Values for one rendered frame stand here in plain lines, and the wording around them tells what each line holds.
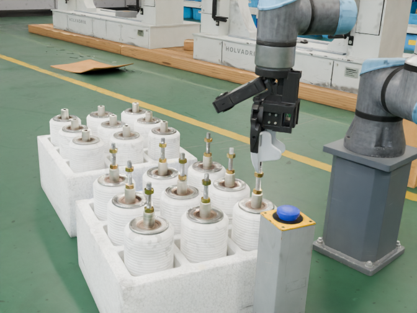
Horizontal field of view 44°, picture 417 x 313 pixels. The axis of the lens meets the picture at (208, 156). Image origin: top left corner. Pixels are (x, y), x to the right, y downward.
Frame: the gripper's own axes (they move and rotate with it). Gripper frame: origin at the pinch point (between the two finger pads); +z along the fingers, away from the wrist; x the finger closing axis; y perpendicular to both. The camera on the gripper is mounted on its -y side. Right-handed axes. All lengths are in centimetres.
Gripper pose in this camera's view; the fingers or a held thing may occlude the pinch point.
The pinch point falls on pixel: (255, 164)
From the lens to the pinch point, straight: 105.1
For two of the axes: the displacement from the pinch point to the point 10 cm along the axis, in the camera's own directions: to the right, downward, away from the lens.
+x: 3.3, -3.1, 8.9
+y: 9.4, 1.5, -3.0
